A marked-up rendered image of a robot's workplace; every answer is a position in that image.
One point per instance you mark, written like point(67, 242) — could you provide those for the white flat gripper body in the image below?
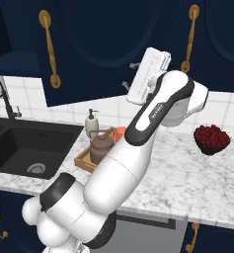
point(144, 79)

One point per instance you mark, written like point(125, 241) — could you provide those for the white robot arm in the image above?
point(121, 171)

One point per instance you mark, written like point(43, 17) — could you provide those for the navy cabinet door, oval panel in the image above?
point(220, 39)
point(98, 42)

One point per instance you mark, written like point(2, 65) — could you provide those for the brown kettle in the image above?
point(100, 148)

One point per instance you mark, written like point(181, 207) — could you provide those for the wooden tray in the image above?
point(84, 161)

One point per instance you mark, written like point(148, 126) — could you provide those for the navy base cabinet door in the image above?
point(220, 240)
point(10, 224)

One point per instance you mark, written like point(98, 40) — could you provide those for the orange round object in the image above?
point(120, 133)

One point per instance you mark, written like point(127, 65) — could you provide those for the cream soap dispenser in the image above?
point(91, 125)

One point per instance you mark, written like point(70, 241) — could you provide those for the red berries heap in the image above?
point(212, 135)

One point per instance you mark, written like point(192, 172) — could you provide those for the dark bowl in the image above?
point(209, 150)

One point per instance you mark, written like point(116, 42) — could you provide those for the black sink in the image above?
point(26, 148)

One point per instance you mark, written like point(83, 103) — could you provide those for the black tap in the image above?
point(6, 99)

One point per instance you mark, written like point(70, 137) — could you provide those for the grey dishwasher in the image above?
point(148, 238)

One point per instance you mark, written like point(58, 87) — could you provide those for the navy wall cabinet body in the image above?
point(13, 64)

